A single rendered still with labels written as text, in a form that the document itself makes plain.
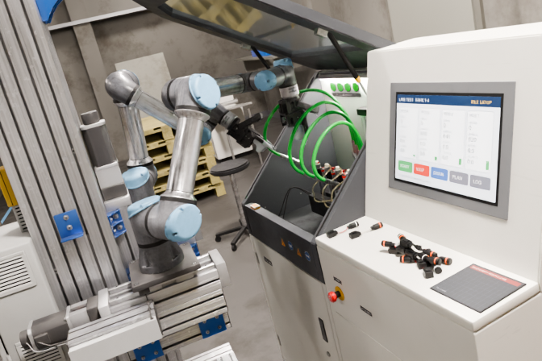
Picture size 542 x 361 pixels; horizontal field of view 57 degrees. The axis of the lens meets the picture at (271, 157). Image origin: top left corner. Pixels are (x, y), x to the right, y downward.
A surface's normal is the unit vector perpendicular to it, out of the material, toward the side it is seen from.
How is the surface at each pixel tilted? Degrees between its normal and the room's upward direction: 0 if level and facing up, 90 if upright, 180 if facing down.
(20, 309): 90
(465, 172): 76
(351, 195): 90
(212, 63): 90
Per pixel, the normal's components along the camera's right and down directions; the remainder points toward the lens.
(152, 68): 0.25, -0.09
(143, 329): 0.32, 0.17
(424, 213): -0.90, 0.07
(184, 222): 0.73, 0.11
